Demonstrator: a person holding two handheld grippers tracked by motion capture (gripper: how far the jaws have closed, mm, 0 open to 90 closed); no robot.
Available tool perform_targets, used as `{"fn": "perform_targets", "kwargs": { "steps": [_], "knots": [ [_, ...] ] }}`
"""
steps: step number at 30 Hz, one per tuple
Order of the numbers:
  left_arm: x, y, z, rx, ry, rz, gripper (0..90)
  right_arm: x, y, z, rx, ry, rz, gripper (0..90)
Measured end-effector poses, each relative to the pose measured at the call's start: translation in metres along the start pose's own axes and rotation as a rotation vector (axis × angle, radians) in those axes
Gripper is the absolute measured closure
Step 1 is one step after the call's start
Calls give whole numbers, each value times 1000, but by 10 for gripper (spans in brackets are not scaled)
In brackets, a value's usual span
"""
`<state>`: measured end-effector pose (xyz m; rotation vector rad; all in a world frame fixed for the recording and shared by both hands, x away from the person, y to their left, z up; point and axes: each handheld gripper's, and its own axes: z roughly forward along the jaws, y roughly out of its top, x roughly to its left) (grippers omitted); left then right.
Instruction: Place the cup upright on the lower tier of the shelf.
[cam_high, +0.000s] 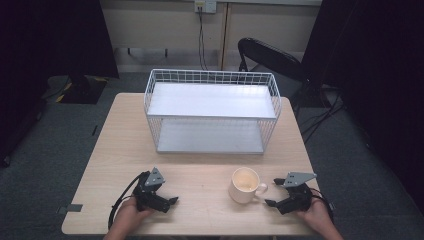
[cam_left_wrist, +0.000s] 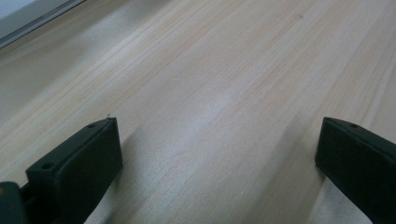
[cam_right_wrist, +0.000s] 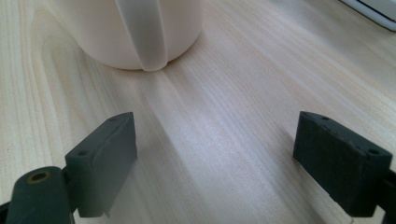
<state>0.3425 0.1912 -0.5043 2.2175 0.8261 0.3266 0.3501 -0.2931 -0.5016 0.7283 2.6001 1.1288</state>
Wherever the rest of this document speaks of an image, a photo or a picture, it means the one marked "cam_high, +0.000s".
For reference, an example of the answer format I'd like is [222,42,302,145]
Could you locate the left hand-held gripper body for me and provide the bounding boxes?
[132,166,172,214]

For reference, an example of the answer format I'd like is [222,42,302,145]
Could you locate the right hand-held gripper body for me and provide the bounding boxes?
[275,171,318,216]

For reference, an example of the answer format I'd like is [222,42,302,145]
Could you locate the cream ceramic mug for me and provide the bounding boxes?
[228,166,269,205]

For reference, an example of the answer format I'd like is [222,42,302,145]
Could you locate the white wire shelf rack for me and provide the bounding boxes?
[143,68,283,155]

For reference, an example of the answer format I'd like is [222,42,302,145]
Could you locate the person's right hand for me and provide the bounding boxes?
[295,198,332,232]

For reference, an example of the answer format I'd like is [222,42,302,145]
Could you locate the person's left hand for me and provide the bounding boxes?
[114,197,155,232]

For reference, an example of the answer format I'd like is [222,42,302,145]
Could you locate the grey tape strip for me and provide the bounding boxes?
[55,203,84,215]

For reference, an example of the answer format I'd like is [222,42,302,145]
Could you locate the black floor plate yellow tape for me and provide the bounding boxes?
[55,75,109,105]

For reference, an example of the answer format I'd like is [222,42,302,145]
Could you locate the black office chair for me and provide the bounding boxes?
[237,37,309,88]

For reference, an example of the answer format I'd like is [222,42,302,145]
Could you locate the black curtain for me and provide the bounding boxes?
[0,0,120,168]
[300,0,424,214]

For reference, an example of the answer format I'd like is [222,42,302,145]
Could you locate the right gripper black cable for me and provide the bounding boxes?
[309,187,335,222]

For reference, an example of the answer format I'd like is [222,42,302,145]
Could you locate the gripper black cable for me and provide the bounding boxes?
[309,187,335,222]
[107,173,145,231]

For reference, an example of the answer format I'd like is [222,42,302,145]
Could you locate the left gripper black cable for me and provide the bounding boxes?
[107,173,145,231]

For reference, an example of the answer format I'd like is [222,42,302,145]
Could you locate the black floor cables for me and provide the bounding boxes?
[294,84,348,145]

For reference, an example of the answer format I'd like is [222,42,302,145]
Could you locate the wooden wall strip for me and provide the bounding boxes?
[219,2,232,71]

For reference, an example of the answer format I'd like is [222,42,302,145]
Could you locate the black wall power cable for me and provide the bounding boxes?
[197,6,210,72]

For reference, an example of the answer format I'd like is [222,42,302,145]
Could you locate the white wall socket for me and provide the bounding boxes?
[194,0,218,15]

